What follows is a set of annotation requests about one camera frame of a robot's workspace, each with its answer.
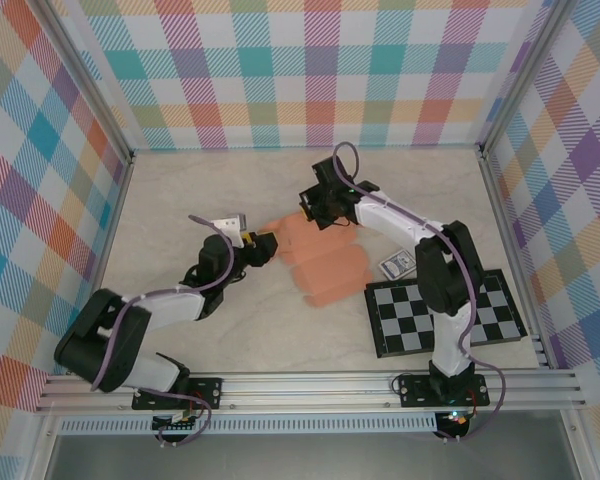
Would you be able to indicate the aluminium mounting rail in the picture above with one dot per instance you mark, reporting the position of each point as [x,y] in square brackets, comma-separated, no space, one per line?
[305,392]

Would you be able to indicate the orange paper box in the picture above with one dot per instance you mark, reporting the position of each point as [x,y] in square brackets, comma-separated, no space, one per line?
[330,270]

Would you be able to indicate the aluminium frame post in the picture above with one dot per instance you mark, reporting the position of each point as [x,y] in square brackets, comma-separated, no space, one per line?
[520,75]
[95,90]

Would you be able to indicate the small white blue card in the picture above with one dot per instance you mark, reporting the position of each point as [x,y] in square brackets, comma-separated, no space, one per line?
[396,264]

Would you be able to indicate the grey metal shelf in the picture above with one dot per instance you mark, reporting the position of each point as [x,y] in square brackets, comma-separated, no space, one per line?
[305,460]

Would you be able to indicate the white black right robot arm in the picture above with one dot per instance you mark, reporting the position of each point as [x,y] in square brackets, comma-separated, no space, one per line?
[395,215]

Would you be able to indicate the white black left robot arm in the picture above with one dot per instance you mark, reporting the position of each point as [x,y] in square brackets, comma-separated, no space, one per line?
[170,305]

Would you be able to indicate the aluminium side rail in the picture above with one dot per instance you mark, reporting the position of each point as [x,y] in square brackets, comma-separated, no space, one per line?
[512,250]

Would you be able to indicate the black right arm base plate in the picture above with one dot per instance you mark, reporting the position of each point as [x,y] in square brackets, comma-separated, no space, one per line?
[415,392]

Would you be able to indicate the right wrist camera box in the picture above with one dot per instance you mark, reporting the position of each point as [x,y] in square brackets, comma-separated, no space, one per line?
[330,172]

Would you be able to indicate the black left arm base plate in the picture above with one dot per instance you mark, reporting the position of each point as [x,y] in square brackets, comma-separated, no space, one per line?
[210,392]

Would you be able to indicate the small controller board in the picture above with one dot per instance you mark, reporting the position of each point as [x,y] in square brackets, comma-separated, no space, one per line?
[177,422]
[457,419]

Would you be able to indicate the black grey checkerboard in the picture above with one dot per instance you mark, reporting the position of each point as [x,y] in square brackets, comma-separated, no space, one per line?
[405,325]

